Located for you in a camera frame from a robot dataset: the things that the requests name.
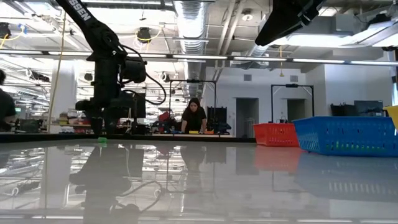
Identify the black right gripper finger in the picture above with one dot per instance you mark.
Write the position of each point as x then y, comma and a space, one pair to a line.
283, 21

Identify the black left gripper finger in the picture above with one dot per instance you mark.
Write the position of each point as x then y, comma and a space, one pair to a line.
97, 127
110, 126

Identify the green skeleton toy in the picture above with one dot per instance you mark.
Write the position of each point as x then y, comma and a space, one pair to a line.
102, 140

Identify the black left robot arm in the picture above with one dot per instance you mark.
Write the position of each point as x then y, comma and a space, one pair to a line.
93, 28

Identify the shelf with boxes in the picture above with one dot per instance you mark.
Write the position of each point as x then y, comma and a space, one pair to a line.
68, 121

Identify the round ceiling sensor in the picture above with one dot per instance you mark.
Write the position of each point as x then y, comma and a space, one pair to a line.
247, 16

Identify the red bag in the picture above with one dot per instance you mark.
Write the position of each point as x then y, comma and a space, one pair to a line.
164, 117

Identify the small yellow tray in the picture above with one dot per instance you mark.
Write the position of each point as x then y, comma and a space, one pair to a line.
193, 132

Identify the person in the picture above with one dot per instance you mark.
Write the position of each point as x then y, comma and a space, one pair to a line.
6, 105
194, 118

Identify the long ceiling light bar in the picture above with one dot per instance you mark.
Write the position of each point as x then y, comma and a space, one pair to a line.
202, 57

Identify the small orange tray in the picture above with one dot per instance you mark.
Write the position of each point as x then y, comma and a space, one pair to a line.
208, 132

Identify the grey door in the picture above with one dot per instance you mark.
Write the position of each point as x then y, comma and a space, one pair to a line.
247, 118

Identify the black equipment rack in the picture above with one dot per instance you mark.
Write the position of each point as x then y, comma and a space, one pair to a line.
217, 119

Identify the red plastic basket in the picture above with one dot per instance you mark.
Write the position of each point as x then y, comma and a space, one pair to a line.
275, 135

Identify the dark computer equipment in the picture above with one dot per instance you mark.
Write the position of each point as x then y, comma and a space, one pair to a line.
367, 109

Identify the blue plastic basket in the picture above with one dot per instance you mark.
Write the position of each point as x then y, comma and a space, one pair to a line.
348, 137

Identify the yellow plastic basket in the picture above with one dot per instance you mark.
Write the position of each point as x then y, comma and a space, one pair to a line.
392, 116

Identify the silver ventilation duct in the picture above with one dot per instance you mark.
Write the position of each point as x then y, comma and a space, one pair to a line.
258, 51
191, 28

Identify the black metal table frame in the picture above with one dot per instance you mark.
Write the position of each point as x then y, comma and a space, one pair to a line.
46, 137

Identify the black frame stand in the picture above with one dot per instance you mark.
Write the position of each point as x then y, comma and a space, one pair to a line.
192, 81
292, 85

